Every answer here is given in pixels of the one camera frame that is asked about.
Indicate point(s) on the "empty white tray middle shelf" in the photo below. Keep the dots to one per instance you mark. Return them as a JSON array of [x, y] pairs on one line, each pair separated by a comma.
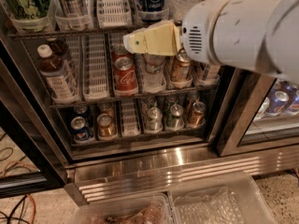
[[94, 71]]

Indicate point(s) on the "red coca-cola can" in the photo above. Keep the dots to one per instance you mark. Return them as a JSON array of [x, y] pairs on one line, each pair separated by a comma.
[[119, 52], [124, 71]]

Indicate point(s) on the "steel fridge base grille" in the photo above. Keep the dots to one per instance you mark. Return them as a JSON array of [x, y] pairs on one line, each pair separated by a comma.
[[157, 171]]

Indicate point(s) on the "front silver can bottom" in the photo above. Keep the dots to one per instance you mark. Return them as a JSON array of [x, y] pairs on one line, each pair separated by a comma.
[[154, 119]]

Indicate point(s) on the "empty white tray upper shelf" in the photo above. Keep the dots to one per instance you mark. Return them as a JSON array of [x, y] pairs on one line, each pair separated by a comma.
[[113, 13]]

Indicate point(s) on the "blue cans behind glass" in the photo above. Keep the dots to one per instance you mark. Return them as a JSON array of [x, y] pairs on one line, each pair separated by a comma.
[[283, 99]]

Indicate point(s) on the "glass fridge door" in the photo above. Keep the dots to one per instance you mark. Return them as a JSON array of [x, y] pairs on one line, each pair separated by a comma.
[[23, 117], [241, 132]]

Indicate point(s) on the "rear tea bottle left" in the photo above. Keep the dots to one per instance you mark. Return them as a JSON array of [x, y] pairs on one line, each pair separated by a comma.
[[59, 47]]

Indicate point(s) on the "rear gold can bottom right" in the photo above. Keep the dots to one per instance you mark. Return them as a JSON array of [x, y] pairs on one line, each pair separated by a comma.
[[192, 96]]

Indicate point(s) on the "front blue pepsi can bottom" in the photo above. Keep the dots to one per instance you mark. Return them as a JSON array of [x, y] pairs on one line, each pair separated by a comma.
[[81, 129]]

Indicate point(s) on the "silver can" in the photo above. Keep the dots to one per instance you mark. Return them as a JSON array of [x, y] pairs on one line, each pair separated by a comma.
[[154, 119], [147, 103]]

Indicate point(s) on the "gold can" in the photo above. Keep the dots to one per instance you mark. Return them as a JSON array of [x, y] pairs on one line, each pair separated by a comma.
[[181, 66], [106, 108], [196, 113], [106, 126], [192, 96]]

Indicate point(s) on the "rear blue pepsi can bottom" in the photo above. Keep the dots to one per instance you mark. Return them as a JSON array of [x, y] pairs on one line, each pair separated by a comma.
[[83, 111]]

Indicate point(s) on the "blue pepsi can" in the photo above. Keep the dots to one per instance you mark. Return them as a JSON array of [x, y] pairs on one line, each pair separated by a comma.
[[81, 129], [83, 111]]

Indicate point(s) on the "rear silver can bottom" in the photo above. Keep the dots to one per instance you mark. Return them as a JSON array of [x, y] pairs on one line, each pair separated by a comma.
[[147, 103]]

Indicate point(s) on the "empty white tray shelf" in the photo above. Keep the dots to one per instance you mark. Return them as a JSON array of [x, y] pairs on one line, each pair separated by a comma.
[[94, 71], [113, 13], [129, 119]]

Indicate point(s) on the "front tea bottle left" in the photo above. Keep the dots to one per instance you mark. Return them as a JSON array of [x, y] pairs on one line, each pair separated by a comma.
[[58, 76]]

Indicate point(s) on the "clear plastic bin right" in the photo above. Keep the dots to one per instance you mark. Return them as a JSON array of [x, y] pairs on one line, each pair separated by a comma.
[[252, 205]]

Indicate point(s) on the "front gold can bottom right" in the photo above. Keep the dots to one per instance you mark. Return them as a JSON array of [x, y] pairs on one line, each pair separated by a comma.
[[196, 113]]

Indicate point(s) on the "rear gold can bottom left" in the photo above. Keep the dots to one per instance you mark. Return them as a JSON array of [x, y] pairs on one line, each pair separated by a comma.
[[106, 108]]

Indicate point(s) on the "rear red coca-cola can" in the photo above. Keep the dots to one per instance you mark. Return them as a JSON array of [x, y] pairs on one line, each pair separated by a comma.
[[119, 52]]

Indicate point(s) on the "rear green can bottom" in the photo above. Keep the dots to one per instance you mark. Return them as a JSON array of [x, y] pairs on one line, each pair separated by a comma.
[[170, 100]]

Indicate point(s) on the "front tea bottle right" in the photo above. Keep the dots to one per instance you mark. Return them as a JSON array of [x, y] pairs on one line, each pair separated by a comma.
[[207, 71]]

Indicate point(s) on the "tea bottle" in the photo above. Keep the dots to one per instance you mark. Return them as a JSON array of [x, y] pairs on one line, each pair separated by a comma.
[[207, 71], [58, 76], [59, 47]]

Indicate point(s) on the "clear plastic bin left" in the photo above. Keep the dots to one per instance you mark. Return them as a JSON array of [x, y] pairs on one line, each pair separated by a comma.
[[142, 209]]

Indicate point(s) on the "glass fridge door left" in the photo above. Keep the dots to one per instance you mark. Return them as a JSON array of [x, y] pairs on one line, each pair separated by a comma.
[[23, 117]]

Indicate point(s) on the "clear plastic bin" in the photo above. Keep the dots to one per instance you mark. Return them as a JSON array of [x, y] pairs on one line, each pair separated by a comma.
[[142, 209], [252, 205]]

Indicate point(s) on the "front gold can bottom left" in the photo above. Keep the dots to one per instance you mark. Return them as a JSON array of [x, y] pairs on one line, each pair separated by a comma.
[[106, 126]]

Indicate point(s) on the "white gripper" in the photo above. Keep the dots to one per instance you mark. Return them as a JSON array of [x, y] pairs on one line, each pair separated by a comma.
[[201, 32]]

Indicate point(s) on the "front gold can middle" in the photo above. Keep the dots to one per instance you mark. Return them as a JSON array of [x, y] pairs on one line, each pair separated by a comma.
[[181, 66]]

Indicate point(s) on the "front red coca-cola can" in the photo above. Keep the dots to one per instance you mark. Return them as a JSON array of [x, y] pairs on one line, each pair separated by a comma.
[[124, 71]]

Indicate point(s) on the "green drink can upper shelf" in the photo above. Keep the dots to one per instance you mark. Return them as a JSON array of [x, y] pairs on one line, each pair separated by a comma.
[[26, 0]]

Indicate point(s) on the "glass fridge door right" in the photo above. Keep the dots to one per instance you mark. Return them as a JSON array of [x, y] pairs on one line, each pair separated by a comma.
[[241, 132]]

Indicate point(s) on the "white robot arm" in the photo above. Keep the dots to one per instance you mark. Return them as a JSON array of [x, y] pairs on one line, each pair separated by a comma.
[[260, 36]]

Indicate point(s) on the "empty white tray bottom shelf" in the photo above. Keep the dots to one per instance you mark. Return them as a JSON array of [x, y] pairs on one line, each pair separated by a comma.
[[129, 119]]

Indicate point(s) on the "clear water bottle middle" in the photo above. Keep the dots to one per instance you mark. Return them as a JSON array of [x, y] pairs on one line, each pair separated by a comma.
[[154, 70]]

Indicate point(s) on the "bubble wrap sheet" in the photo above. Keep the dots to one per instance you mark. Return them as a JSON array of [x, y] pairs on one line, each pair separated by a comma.
[[209, 206]]

